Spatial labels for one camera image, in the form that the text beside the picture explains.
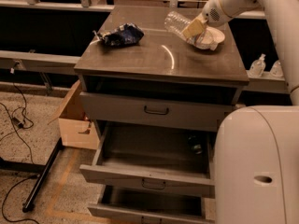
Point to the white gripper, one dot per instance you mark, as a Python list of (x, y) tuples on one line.
[(211, 13)]

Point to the clear plastic water bottle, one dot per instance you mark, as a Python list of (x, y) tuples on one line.
[(175, 23)]

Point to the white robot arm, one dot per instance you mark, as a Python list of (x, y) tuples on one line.
[(256, 162)]

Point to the white paper bowl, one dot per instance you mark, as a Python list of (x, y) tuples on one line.
[(210, 39)]

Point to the clear soap dispenser bottle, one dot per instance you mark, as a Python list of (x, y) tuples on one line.
[(257, 67)]

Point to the crumpled blue chip bag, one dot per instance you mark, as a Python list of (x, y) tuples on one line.
[(127, 34)]

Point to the grey metal drawer cabinet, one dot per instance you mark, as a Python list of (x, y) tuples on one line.
[(162, 66)]

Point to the top grey drawer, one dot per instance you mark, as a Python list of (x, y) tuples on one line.
[(155, 112)]

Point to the dark can in drawer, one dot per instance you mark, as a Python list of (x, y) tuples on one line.
[(195, 142)]

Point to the middle open grey drawer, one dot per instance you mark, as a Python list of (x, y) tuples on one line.
[(150, 158)]

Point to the open grey drawer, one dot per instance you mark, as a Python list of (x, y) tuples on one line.
[(150, 158), (147, 207)]

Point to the cardboard box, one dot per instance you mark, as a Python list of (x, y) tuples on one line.
[(76, 129)]

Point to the bottom open grey drawer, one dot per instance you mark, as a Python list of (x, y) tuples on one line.
[(147, 207)]

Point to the black metal stand leg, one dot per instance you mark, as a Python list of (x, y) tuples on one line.
[(40, 170)]

